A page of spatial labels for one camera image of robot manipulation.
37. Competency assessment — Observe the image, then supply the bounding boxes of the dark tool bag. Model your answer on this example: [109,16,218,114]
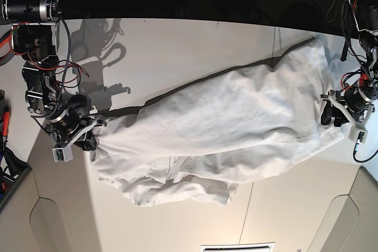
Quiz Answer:
[1,90,31,209]

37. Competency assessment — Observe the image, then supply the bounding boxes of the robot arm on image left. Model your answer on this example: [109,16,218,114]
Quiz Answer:
[2,0,101,154]

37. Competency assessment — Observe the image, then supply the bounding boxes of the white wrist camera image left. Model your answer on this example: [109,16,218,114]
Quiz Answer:
[52,146,73,162]

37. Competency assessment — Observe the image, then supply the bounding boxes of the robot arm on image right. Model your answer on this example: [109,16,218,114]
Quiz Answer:
[321,0,377,127]

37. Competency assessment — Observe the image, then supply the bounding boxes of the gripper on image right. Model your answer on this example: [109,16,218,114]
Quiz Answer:
[321,88,374,129]

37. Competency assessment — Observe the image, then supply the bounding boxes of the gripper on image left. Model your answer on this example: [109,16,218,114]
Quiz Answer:
[43,110,106,151]

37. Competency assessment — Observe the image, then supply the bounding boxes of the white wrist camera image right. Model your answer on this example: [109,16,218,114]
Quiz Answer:
[348,127,367,144]

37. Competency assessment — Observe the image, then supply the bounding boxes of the white vent grille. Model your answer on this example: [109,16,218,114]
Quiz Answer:
[200,243,275,252]

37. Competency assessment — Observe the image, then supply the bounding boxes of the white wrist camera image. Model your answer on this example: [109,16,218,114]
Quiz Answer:
[52,146,73,162]
[348,127,367,144]

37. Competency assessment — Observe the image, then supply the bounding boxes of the white t-shirt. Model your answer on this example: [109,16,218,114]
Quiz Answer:
[90,39,343,207]

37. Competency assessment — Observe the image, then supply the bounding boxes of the orange grey pliers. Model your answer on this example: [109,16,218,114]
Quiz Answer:
[0,30,14,66]

